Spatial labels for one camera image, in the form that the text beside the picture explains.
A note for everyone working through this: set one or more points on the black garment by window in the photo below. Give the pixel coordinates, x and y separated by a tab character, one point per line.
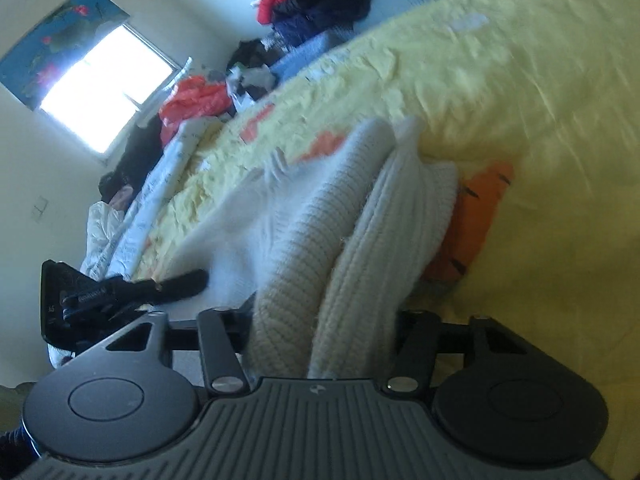
135	155

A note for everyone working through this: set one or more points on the white knit sweater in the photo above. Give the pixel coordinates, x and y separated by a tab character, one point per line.
320	220

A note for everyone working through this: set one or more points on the white patterned cloth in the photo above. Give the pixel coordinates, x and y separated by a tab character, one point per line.
247	82

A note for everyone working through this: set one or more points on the dark blue garment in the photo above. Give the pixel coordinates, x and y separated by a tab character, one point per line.
320	10

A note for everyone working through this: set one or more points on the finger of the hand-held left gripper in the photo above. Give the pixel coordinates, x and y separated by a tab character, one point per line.
165	285

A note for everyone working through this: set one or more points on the red plastic bag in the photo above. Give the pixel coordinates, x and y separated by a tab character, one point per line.
195	100

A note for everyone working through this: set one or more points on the blue floral curtain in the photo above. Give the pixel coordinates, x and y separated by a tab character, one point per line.
50	40

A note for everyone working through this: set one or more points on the white printed quilt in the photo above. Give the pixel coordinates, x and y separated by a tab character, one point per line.
165	175

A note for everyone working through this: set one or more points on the light blue knit cloth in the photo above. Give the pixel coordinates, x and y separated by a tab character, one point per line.
300	60

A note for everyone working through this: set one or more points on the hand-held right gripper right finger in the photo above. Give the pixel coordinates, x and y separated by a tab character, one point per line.
417	332

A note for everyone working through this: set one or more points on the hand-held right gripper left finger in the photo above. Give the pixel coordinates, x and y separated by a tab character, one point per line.
220	332

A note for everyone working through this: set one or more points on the white wall switch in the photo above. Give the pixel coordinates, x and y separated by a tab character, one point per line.
40	208

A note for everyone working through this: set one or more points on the window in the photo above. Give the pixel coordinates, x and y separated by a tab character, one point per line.
105	90

